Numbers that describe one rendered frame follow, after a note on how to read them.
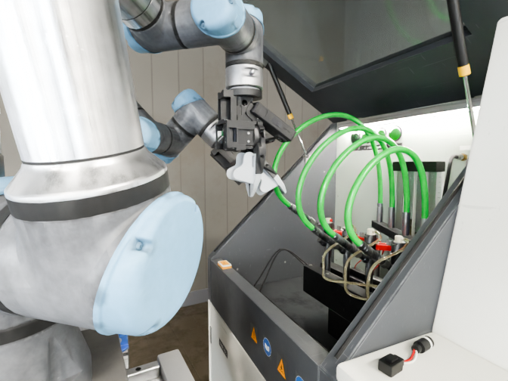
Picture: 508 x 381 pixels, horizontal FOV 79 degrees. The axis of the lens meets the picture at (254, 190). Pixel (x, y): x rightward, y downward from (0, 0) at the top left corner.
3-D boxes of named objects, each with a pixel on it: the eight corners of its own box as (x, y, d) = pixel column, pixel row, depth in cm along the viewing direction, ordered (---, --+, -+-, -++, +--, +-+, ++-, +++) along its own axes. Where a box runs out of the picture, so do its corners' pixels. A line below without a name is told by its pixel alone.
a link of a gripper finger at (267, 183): (273, 205, 79) (247, 181, 79) (288, 190, 80) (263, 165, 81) (276, 203, 76) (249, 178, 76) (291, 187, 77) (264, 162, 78)
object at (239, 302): (211, 303, 108) (210, 259, 107) (222, 301, 110) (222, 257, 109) (316, 454, 52) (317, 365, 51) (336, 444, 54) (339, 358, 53)
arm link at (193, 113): (175, 111, 84) (195, 88, 82) (203, 140, 84) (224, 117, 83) (163, 109, 76) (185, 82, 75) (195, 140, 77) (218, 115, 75)
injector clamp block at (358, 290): (302, 313, 93) (303, 264, 92) (329, 306, 97) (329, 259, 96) (395, 387, 62) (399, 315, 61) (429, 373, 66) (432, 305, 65)
